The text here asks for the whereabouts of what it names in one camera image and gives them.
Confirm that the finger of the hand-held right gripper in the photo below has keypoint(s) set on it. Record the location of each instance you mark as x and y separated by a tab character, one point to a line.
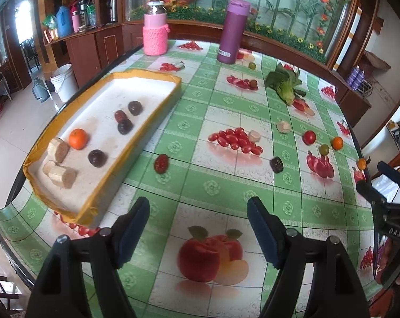
369	190
390	172

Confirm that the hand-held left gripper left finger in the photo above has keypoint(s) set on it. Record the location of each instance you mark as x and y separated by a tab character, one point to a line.
130	241

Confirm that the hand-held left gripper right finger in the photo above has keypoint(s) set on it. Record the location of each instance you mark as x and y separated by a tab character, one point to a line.
264	238

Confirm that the dark purple plum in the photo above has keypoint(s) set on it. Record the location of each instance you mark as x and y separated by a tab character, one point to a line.
97	157
125	126
134	107

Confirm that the orange tangerine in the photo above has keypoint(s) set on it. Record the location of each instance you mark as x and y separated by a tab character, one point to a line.
77	138
337	143

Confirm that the red-brown date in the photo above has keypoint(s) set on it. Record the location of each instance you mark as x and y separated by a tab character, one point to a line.
120	116

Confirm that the yellow-rimmed white foam tray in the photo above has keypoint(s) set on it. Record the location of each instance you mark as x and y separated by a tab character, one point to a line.
120	89

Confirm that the white plastic bag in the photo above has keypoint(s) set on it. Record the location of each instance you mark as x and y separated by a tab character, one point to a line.
380	183

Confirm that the small orange kumquat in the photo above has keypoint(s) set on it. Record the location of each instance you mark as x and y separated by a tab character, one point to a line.
361	164

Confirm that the black bag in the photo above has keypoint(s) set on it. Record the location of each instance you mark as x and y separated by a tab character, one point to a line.
398	132

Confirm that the person's red clothing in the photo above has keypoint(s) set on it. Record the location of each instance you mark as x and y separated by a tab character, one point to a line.
390	265

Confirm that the green grape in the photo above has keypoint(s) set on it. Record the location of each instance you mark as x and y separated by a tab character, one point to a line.
324	149

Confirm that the dark maroon date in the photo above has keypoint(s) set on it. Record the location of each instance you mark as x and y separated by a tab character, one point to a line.
276	164

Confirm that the low brown wooden cabinet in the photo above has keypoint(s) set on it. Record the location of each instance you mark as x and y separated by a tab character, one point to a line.
355	102

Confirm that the red tomato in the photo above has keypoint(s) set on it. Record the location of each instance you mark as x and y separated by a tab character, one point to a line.
309	137

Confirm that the green fruit-print tablecloth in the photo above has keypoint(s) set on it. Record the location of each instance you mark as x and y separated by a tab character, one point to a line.
203	185

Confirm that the red strawberry on table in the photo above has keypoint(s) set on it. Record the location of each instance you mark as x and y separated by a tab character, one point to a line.
161	163

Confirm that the green bok choy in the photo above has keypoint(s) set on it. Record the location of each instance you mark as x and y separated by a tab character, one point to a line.
287	92

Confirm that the brown wooden chair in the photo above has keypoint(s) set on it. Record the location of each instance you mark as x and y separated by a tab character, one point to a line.
1	291

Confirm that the small brown fruit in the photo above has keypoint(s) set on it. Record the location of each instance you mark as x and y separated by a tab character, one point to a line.
254	84

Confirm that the small green fruit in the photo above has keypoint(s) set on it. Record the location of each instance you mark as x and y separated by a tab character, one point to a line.
252	65

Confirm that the white plastic bucket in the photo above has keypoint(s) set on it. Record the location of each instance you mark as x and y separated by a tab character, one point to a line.
65	82

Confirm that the grey kettle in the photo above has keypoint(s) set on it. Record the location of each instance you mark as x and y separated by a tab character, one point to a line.
40	90

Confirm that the pink knit-sleeved bottle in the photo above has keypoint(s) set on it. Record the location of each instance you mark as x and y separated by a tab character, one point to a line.
155	36

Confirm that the purple thermos bottle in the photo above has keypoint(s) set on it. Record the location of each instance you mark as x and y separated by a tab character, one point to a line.
231	29

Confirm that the dark dining chair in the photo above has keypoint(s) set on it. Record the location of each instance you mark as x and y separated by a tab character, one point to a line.
31	54

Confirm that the small pink bottle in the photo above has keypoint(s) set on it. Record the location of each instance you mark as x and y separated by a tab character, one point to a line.
75	22

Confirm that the green drinking glasses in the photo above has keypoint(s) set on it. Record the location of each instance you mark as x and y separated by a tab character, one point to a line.
91	16

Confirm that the blue thermos jug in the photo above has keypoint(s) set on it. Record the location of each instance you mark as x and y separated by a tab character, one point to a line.
63	21

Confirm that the steel thermos flask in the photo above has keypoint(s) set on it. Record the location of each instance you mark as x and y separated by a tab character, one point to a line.
113	8

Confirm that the green plastic container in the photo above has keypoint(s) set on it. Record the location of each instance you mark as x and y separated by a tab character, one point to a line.
50	21

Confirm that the black thermos flask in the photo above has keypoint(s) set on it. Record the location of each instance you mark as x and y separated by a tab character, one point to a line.
83	10

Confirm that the flower wall mural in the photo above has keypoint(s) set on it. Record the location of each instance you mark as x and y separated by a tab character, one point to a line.
286	6

